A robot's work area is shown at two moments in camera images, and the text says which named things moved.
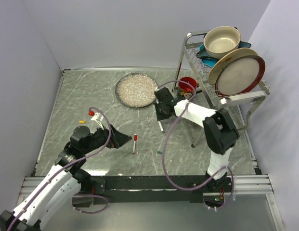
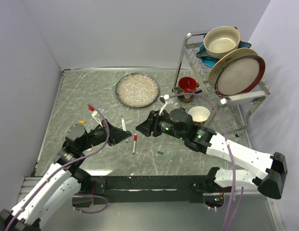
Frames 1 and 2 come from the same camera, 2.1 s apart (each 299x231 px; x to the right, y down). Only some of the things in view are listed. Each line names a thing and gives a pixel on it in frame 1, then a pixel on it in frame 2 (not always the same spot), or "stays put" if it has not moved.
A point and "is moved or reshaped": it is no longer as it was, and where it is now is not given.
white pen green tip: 161,126 is moved or reshaped
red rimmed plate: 241,75 stays put
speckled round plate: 136,90 stays put
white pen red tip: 135,139 stays put
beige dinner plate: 231,55 stays put
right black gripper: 159,116 → 151,123
